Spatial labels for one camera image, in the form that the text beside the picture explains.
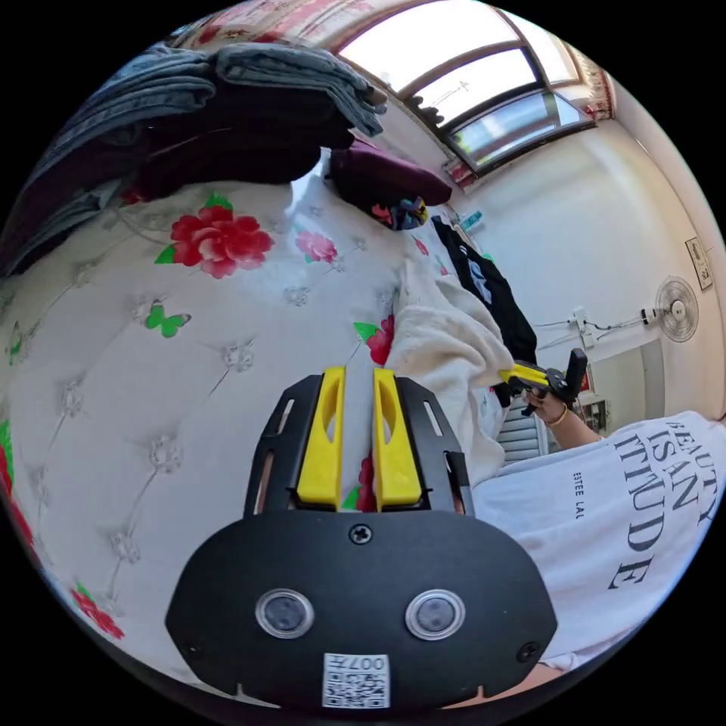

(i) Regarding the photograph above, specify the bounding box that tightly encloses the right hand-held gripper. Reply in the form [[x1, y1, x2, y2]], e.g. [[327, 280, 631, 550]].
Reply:
[[498, 361, 575, 418]]

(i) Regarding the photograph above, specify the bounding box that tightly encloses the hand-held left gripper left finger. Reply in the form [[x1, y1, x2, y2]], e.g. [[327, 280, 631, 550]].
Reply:
[[296, 366, 346, 507]]

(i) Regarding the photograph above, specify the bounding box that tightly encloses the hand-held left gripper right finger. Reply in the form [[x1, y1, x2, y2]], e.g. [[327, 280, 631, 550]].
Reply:
[[372, 368, 424, 510]]

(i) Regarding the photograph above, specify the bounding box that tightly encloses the beige long sleeve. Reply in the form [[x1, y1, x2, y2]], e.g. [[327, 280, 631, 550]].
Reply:
[[384, 255, 547, 484]]

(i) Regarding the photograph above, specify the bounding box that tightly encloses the person's right forearm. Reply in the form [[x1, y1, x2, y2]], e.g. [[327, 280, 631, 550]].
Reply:
[[545, 405, 603, 450]]

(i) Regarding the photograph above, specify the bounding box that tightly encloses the person's right hand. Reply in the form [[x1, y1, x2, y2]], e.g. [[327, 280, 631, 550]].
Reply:
[[525, 387, 569, 427]]

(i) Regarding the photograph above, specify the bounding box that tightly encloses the black shirt with a print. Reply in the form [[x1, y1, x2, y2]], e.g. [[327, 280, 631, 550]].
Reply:
[[430, 215, 538, 365]]

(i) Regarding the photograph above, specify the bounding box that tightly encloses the bed with floral quilt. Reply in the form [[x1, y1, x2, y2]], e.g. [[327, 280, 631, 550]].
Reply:
[[0, 148, 511, 684]]

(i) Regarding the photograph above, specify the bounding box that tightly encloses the person's body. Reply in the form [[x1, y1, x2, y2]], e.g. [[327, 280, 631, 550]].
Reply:
[[473, 410, 726, 674]]

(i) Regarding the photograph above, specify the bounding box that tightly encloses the maroon cushion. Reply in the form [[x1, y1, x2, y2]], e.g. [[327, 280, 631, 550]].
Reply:
[[330, 140, 453, 209]]

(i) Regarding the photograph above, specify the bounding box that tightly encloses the window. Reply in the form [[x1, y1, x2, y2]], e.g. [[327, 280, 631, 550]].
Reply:
[[337, 4, 597, 175]]

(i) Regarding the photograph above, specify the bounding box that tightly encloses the pile of clothes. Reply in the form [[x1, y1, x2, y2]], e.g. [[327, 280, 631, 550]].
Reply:
[[0, 44, 389, 277]]

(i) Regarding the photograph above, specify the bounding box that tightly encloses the red floral curtain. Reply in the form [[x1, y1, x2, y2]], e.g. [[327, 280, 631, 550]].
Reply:
[[169, 0, 375, 53]]

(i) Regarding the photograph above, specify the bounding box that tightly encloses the white wall fan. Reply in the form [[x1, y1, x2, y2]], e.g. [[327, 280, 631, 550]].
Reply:
[[641, 275, 700, 343]]

